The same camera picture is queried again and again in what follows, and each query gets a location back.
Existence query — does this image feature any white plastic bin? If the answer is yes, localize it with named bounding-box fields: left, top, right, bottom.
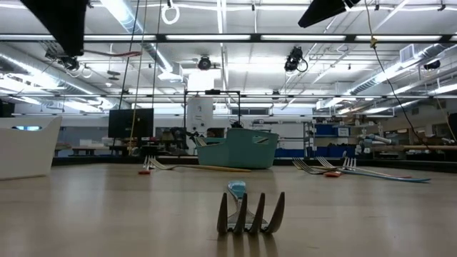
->
left=0, top=116, right=64, bottom=181

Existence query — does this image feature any teal plastic bin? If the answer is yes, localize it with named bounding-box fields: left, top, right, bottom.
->
left=195, top=127, right=280, bottom=170

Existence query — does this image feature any white ceiling vent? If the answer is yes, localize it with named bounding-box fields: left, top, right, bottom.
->
left=398, top=43, right=416, bottom=64

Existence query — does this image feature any shelf with blue bins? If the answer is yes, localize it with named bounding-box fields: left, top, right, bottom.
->
left=303, top=121, right=358, bottom=158

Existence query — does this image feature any black monitor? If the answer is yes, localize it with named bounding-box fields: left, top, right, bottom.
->
left=108, top=108, right=155, bottom=139

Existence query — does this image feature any long wooden bar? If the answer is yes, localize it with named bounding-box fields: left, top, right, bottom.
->
left=371, top=143, right=457, bottom=151

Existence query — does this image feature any white banner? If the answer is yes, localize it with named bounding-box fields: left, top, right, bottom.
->
left=186, top=96, right=214, bottom=140

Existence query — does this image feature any person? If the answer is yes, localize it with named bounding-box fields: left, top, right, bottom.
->
left=206, top=127, right=226, bottom=139

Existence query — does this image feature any black overhead camera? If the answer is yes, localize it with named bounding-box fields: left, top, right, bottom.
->
left=283, top=45, right=308, bottom=73
left=44, top=45, right=80, bottom=71
left=197, top=55, right=213, bottom=71

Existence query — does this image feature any silver ceiling duct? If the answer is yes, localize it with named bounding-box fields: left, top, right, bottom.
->
left=99, top=0, right=176, bottom=74
left=348, top=42, right=457, bottom=97
left=0, top=42, right=119, bottom=110

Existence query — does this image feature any black hanging cable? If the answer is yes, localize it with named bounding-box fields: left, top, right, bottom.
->
left=151, top=0, right=162, bottom=110
left=363, top=0, right=431, bottom=149
left=119, top=0, right=139, bottom=110

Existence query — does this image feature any black wall box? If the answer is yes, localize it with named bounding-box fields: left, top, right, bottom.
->
left=0, top=99, right=15, bottom=119

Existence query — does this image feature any white cable loop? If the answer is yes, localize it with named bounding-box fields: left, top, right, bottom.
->
left=161, top=0, right=181, bottom=26

